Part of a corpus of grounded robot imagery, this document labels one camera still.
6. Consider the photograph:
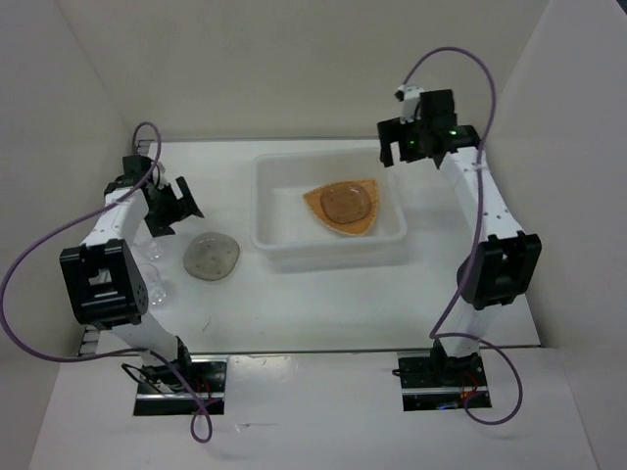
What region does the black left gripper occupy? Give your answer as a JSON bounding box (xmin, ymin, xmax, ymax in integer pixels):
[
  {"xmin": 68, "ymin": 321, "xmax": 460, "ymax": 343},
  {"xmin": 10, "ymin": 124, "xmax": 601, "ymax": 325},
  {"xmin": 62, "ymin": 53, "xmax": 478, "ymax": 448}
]
[{"xmin": 145, "ymin": 176, "xmax": 204, "ymax": 237}]

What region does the woven bamboo fan tray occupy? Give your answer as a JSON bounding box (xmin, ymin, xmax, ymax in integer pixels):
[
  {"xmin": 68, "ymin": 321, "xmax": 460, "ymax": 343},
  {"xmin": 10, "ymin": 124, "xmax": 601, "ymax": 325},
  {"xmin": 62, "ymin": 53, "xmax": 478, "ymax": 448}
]
[{"xmin": 303, "ymin": 178, "xmax": 380, "ymax": 237}]

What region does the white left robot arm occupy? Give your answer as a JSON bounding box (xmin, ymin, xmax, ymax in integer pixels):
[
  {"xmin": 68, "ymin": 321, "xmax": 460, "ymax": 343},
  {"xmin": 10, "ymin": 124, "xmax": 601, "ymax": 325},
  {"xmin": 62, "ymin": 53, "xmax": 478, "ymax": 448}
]
[{"xmin": 60, "ymin": 155, "xmax": 202, "ymax": 392}]

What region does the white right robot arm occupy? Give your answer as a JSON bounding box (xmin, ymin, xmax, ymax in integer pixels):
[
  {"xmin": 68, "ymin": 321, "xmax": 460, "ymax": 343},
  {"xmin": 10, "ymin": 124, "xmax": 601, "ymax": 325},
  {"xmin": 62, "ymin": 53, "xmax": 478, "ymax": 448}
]
[{"xmin": 377, "ymin": 85, "xmax": 542, "ymax": 385}]

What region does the translucent plastic bin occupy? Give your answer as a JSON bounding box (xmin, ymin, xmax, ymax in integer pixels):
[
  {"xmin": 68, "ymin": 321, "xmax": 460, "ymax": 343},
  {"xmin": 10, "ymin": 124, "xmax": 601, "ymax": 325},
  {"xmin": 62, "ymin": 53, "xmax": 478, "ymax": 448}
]
[{"xmin": 251, "ymin": 148, "xmax": 408, "ymax": 272}]

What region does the clear glass cup rear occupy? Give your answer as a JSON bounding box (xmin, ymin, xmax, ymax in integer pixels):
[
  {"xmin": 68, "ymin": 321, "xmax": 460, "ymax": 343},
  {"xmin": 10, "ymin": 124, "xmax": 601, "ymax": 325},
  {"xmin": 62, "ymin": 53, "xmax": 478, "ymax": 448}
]
[{"xmin": 132, "ymin": 236, "xmax": 165, "ymax": 260}]

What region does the clear glass cup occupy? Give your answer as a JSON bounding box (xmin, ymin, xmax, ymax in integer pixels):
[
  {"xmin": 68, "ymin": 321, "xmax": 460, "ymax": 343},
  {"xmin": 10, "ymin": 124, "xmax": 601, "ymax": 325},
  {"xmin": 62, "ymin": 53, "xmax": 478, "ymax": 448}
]
[
  {"xmin": 132, "ymin": 236, "xmax": 165, "ymax": 260},
  {"xmin": 138, "ymin": 263, "xmax": 168, "ymax": 306}
]

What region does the clear glass cup front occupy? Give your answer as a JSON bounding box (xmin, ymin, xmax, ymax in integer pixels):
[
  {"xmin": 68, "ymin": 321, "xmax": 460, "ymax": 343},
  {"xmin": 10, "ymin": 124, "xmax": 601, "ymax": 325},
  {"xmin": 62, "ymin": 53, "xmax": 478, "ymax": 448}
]
[{"xmin": 138, "ymin": 263, "xmax": 168, "ymax": 306}]

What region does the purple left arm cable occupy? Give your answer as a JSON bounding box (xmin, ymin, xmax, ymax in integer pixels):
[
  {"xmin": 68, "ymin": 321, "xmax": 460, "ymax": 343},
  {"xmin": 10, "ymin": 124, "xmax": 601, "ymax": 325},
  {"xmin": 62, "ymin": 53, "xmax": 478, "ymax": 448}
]
[{"xmin": 0, "ymin": 121, "xmax": 221, "ymax": 444}]

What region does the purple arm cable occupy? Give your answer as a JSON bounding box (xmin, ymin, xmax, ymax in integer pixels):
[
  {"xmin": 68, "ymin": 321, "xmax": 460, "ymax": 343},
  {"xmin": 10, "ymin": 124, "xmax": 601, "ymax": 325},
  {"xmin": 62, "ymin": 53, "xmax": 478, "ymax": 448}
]
[
  {"xmin": 402, "ymin": 47, "xmax": 524, "ymax": 426},
  {"xmin": 0, "ymin": 121, "xmax": 221, "ymax": 444}
]

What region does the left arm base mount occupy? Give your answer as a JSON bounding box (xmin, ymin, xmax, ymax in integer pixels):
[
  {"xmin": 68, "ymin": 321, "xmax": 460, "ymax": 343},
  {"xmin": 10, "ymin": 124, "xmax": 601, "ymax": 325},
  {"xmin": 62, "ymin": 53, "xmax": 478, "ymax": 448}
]
[{"xmin": 121, "ymin": 354, "xmax": 229, "ymax": 417}]

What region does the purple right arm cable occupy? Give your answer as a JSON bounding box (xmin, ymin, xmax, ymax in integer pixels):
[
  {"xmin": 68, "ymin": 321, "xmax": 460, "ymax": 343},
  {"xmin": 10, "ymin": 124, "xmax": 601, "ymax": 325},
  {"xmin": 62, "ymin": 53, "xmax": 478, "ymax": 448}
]
[{"xmin": 402, "ymin": 47, "xmax": 524, "ymax": 426}]

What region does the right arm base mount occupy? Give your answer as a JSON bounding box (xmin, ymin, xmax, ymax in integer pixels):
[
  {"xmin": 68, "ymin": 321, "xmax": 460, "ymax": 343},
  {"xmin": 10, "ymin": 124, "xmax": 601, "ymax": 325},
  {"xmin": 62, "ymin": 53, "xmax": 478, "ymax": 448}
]
[{"xmin": 392, "ymin": 351, "xmax": 492, "ymax": 412}]

